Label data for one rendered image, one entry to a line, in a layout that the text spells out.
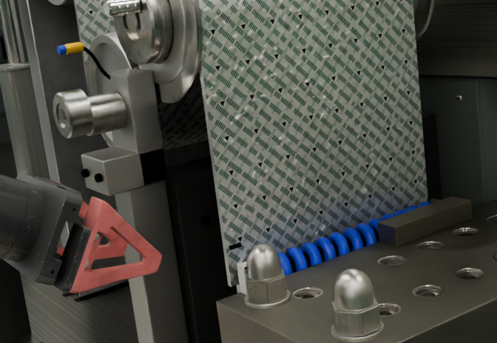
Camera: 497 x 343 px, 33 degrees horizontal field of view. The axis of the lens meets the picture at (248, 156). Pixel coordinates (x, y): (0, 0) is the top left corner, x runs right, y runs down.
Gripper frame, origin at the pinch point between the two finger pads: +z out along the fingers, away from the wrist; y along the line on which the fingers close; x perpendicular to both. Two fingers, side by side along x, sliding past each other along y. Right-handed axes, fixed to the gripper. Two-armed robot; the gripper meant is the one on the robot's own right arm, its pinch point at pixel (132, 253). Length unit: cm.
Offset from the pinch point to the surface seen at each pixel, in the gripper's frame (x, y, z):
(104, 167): 5.7, -7.2, -1.3
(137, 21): 18.0, -5.2, -3.8
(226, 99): 14.1, 0.2, 3.5
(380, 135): 16.7, 0.2, 20.8
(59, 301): -12.1, -39.7, 14.2
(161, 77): 14.5, -5.8, 0.3
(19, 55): 18, -76, 11
